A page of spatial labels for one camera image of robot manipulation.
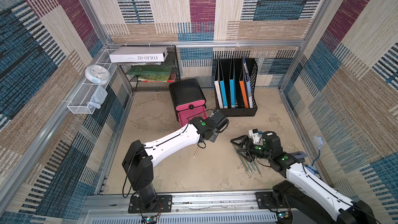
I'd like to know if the pink top drawer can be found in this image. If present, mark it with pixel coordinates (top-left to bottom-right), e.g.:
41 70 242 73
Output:
176 100 206 112

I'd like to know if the green pencil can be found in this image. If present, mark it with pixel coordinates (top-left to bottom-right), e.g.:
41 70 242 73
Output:
233 145 250 175
252 159 262 176
239 152 255 175

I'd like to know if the black drawer cabinet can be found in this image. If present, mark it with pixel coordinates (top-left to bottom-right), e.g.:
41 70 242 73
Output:
169 78 206 111

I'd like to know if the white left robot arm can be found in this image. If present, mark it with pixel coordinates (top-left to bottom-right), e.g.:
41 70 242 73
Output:
122 111 229 213

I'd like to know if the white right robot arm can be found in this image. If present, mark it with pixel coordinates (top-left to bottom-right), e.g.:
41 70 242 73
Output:
230 131 378 224

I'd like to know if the white binder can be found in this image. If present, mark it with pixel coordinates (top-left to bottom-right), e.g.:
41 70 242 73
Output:
214 60 223 108

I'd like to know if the teal folder right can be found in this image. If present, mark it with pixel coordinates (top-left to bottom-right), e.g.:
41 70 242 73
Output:
230 64 236 108

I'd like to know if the orange folder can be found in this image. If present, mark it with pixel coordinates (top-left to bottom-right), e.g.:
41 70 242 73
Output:
239 71 249 108

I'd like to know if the black mesh file holder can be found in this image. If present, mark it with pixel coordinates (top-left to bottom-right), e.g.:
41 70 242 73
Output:
213 58 258 117

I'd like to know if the green book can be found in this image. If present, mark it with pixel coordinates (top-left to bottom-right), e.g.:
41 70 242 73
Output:
126 65 173 76

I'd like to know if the light blue cloth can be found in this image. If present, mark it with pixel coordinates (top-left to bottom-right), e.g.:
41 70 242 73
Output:
87 86 108 111

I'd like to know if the white folio box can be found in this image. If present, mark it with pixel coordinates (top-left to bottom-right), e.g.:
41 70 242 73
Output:
109 46 168 63

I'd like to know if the white round clock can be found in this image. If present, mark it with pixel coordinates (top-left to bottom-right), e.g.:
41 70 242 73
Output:
85 64 111 85

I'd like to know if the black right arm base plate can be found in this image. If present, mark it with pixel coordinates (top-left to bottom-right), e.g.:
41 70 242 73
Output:
255 191 278 212

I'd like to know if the black mesh wire shelf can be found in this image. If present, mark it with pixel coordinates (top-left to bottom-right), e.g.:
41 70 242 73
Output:
119 45 181 93

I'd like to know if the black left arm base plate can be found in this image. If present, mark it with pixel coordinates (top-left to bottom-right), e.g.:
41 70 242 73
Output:
127 195 173 214

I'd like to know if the white wire basket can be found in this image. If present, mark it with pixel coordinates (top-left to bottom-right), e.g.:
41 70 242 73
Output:
67 63 117 115

